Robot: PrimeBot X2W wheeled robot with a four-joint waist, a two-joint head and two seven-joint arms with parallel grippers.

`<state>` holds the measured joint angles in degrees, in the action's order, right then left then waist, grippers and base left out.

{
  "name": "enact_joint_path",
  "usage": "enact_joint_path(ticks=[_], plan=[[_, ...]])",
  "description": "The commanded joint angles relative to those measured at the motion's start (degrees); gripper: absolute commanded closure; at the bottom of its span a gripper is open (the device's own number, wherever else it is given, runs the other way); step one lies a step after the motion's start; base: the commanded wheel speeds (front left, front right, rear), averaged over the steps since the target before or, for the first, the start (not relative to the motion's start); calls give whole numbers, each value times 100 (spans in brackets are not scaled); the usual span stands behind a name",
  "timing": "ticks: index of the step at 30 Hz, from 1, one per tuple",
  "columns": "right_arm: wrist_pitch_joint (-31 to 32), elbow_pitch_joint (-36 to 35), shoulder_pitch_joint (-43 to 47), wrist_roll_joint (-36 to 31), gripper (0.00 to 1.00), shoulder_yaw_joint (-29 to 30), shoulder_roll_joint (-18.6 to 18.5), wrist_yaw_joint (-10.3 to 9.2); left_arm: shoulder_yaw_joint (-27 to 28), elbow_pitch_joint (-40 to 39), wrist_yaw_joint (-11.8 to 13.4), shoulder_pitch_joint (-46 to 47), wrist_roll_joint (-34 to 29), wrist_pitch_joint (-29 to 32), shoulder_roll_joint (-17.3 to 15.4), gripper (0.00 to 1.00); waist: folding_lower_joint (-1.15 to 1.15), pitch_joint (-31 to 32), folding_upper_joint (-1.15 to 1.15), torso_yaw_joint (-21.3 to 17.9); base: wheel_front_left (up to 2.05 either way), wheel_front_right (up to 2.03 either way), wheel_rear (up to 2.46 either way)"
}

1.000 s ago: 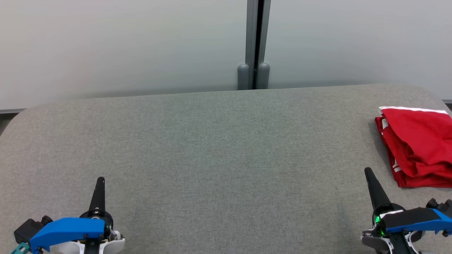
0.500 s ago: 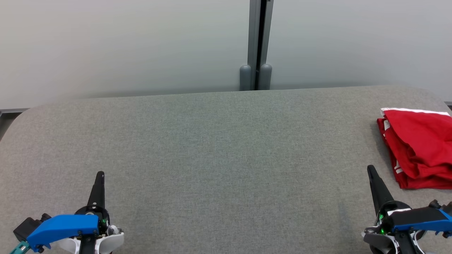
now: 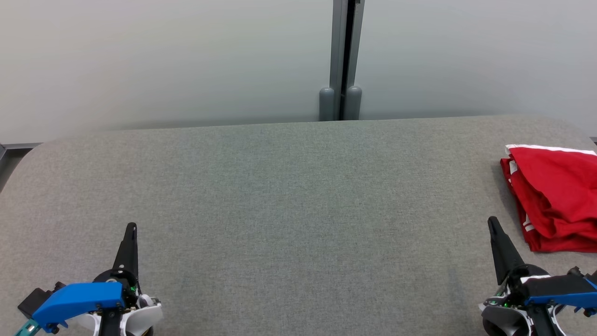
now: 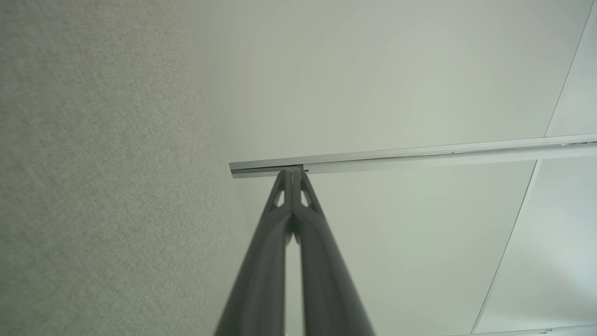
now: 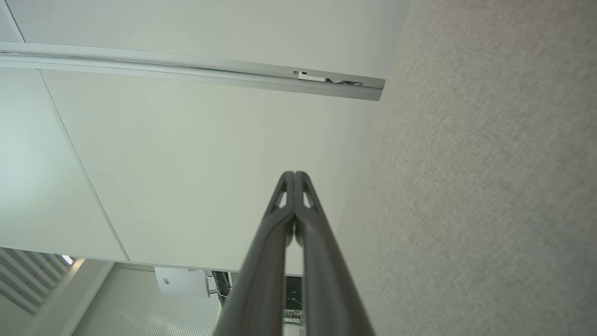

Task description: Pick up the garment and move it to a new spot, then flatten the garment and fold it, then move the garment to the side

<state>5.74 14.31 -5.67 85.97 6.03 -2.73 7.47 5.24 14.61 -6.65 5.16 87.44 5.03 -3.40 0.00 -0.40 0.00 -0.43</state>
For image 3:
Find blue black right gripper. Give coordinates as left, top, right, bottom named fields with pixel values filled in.
left=487, top=216, right=597, bottom=336

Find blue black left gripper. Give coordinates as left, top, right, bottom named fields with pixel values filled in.
left=32, top=223, right=140, bottom=336

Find red white t-shirt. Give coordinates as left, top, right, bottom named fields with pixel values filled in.
left=500, top=158, right=541, bottom=252

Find red shorts with white stripe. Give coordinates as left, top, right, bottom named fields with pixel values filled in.
left=505, top=144, right=597, bottom=253

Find grey fabric upholstered bench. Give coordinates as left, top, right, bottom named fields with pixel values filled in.
left=0, top=115, right=597, bottom=336

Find teal left camera cable plug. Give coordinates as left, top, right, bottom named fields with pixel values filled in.
left=14, top=320, right=41, bottom=336

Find grey wall base rail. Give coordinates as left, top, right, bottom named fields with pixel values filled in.
left=0, top=142, right=43, bottom=187

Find grey rounded post foot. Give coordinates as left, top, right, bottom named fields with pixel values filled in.
left=319, top=87, right=336, bottom=122
left=345, top=85, right=362, bottom=120

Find grey metal partition post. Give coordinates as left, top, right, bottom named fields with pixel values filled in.
left=329, top=0, right=365, bottom=121

